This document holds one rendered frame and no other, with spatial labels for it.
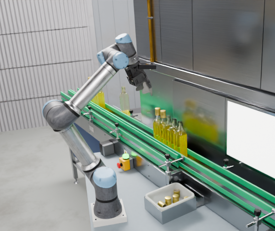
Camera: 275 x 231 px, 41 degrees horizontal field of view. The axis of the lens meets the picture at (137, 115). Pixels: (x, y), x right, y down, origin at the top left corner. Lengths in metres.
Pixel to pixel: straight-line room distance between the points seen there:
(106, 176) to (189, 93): 0.71
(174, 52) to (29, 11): 3.16
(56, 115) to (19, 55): 3.58
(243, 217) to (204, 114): 0.61
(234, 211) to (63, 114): 0.94
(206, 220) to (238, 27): 0.97
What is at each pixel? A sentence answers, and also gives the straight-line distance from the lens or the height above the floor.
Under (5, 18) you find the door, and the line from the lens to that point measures 5.23.
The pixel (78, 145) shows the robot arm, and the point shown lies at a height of 1.15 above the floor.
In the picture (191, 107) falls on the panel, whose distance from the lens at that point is 2.23.
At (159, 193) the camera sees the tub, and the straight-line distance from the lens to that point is 2.08.
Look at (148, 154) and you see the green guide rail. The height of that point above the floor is 0.91.
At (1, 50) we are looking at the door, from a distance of 5.30.
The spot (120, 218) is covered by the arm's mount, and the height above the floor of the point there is 0.78.
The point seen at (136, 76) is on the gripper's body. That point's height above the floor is 1.45.
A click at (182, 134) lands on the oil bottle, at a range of 2.15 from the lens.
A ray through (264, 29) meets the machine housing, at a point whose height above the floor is 1.68.
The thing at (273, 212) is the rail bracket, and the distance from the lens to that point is 1.73.
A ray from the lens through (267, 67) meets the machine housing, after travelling 1.79.
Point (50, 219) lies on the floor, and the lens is 3.46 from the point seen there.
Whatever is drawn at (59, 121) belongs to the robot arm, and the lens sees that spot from 1.74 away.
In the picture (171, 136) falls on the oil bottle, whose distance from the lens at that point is 2.21.
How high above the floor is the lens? 1.94
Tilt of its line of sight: 21 degrees down
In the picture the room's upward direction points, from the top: 4 degrees counter-clockwise
